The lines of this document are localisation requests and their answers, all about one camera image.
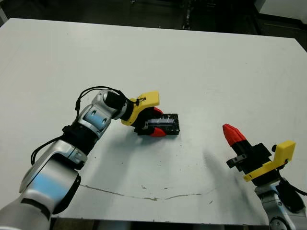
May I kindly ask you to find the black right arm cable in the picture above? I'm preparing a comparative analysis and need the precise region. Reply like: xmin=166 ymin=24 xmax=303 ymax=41
xmin=285 ymin=178 xmax=307 ymax=195

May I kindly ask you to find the black background stand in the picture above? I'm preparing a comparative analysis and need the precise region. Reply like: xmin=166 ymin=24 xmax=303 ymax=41
xmin=181 ymin=0 xmax=193 ymax=31

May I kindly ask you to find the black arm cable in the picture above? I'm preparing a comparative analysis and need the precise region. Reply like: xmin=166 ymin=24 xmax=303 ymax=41
xmin=31 ymin=86 xmax=127 ymax=166
xmin=285 ymin=178 xmax=307 ymax=195

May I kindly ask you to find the black glossy box lid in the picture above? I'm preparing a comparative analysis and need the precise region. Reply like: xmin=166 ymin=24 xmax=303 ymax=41
xmin=146 ymin=113 xmax=180 ymax=136

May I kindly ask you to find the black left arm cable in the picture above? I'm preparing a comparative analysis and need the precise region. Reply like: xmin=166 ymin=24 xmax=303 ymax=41
xmin=31 ymin=86 xmax=127 ymax=166

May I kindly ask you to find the white background cabinet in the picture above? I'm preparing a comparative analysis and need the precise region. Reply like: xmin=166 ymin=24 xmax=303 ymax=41
xmin=254 ymin=0 xmax=307 ymax=20

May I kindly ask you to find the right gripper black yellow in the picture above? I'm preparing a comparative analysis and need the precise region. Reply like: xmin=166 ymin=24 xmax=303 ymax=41
xmin=222 ymin=124 xmax=296 ymax=186

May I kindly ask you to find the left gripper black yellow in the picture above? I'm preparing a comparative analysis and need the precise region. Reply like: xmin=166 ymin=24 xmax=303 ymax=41
xmin=121 ymin=90 xmax=168 ymax=138

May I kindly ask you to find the grey background furniture edge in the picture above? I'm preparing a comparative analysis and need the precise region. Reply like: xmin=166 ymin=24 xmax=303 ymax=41
xmin=0 ymin=5 xmax=8 ymax=25

